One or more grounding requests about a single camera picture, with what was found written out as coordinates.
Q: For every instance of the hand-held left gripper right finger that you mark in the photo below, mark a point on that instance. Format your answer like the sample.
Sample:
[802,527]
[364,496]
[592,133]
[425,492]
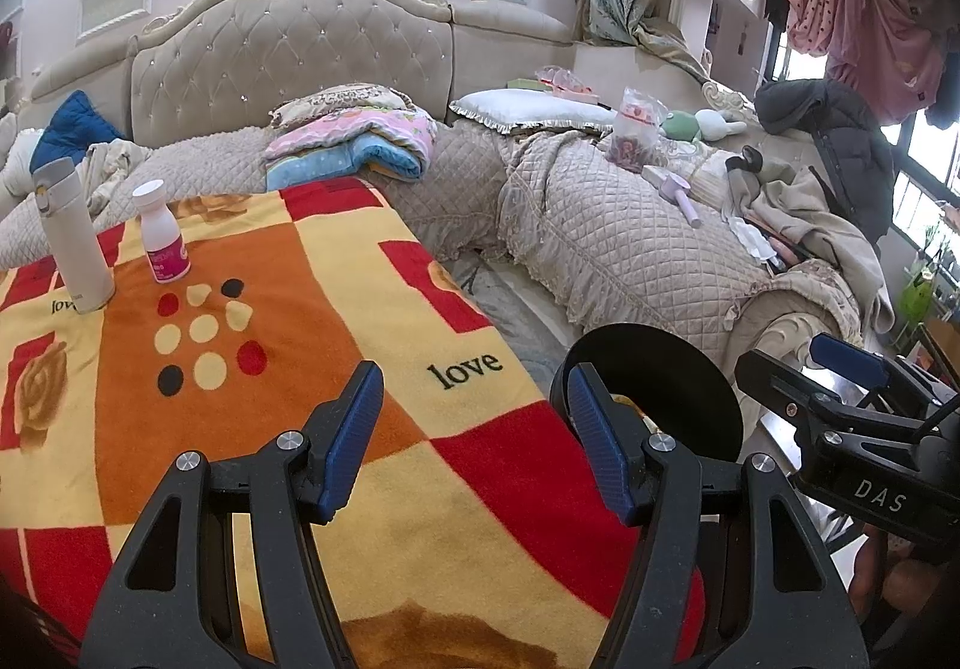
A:
[604,444]

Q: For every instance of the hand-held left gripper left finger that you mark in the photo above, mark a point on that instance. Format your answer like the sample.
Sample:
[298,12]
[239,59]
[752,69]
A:
[349,444]

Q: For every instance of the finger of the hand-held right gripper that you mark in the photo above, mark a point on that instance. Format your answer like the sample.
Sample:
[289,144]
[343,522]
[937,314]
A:
[851,355]
[787,395]

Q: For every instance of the black round trash bin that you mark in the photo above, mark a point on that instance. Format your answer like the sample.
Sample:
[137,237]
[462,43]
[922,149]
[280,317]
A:
[660,376]

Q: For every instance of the beige coat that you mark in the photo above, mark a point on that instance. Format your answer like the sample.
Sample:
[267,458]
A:
[810,219]

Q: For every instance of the printed orange red blanket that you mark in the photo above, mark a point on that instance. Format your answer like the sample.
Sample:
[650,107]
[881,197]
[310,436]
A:
[225,264]

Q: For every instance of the dark grey puffer jacket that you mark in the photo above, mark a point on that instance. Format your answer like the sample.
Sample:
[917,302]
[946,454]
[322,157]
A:
[832,136]

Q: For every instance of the pink hair brush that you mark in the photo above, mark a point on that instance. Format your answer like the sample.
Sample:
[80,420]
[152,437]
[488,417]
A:
[667,189]

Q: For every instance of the white medicine bottle pink label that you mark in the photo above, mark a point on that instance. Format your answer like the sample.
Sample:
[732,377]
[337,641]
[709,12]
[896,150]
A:
[165,241]

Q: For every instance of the blue fleece blanket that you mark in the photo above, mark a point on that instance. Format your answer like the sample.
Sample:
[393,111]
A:
[360,163]

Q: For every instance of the green plush toy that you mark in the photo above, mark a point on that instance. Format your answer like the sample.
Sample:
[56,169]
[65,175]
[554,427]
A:
[686,125]

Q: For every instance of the clear plastic bag pink contents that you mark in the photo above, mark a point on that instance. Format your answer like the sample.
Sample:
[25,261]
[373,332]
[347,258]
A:
[636,129]

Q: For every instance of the pink floral blanket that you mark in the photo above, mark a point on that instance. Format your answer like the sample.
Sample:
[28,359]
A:
[352,133]

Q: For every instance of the pink hanging clothes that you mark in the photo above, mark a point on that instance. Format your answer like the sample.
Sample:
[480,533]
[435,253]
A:
[870,16]

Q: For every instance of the white satin pillow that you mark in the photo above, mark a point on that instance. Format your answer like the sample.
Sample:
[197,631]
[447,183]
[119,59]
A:
[532,110]

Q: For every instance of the patterned beige cushion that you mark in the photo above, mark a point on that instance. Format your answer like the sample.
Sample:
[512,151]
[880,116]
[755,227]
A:
[337,103]

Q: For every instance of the white thermos bottle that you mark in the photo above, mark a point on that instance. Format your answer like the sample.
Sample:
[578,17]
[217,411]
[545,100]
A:
[71,241]

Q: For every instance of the beige crumpled garment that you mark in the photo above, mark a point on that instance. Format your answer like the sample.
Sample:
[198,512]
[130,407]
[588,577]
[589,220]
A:
[112,170]

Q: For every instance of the beige tufted sofa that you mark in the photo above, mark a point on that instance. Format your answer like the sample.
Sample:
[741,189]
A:
[300,61]

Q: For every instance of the blue puffer jacket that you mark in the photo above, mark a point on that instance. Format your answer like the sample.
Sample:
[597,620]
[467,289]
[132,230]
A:
[75,129]

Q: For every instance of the white cloth bundle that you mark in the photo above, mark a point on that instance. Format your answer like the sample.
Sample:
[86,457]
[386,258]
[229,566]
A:
[15,163]

